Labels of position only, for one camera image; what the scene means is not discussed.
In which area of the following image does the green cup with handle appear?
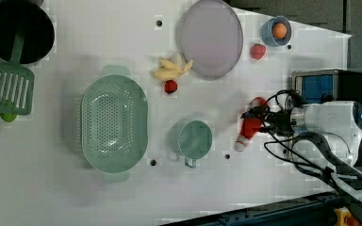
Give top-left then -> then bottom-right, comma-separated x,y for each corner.
170,120 -> 213,169

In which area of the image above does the black toaster oven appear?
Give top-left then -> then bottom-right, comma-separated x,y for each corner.
292,70 -> 362,166

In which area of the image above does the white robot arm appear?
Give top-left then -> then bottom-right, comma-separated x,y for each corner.
242,101 -> 362,206

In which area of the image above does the green perforated colander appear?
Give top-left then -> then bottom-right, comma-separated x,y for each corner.
81,65 -> 148,183

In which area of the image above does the orange ball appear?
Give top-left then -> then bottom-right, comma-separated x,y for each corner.
272,23 -> 288,40

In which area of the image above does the black frying pan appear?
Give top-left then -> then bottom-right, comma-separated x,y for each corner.
0,0 -> 55,64

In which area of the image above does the small red tomato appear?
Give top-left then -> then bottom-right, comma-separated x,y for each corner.
164,80 -> 178,94

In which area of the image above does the red felt strawberry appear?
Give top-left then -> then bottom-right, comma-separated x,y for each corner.
250,44 -> 267,60

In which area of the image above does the yellow felt banana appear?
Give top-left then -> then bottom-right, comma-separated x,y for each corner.
154,58 -> 193,82

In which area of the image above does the small green lime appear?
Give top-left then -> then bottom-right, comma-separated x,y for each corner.
0,113 -> 17,122

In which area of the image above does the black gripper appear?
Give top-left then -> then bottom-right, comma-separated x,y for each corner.
250,105 -> 294,137

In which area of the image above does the blue bowl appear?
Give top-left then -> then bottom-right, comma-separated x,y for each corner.
261,16 -> 292,46

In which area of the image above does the red felt ketchup bottle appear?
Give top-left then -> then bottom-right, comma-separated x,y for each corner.
235,97 -> 266,152

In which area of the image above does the green slotted spatula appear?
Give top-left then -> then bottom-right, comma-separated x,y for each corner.
0,31 -> 35,115

